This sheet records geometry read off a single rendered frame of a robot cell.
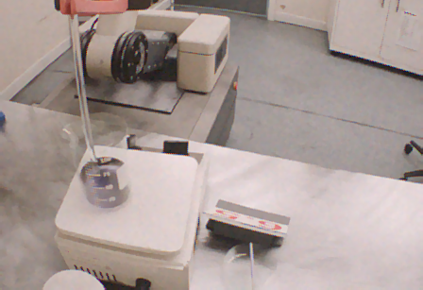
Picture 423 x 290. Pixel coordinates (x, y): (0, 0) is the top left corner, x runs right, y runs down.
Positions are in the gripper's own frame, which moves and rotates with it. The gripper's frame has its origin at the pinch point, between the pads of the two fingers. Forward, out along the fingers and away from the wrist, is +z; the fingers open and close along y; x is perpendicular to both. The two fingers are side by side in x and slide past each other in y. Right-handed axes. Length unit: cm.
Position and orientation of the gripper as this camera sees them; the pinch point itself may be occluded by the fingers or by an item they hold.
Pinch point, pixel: (71, 0)
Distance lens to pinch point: 25.1
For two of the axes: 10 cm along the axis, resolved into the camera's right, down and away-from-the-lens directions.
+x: -0.4, 7.9, 6.1
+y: 10.0, 0.3, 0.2
